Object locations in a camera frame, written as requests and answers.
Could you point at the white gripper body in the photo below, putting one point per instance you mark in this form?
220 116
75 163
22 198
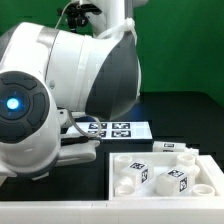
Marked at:
77 150

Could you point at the white square tabletop tray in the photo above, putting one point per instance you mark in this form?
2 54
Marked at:
163 162

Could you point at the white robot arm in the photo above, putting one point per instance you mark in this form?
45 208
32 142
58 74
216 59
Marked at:
50 77

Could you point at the white front fence bar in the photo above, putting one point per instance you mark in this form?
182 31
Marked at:
184 211

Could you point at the white right fence block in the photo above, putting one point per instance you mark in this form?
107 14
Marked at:
211 174

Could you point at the white marker base plate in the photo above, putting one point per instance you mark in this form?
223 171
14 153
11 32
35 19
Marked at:
116 130

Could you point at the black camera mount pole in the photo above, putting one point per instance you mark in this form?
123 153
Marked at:
75 16

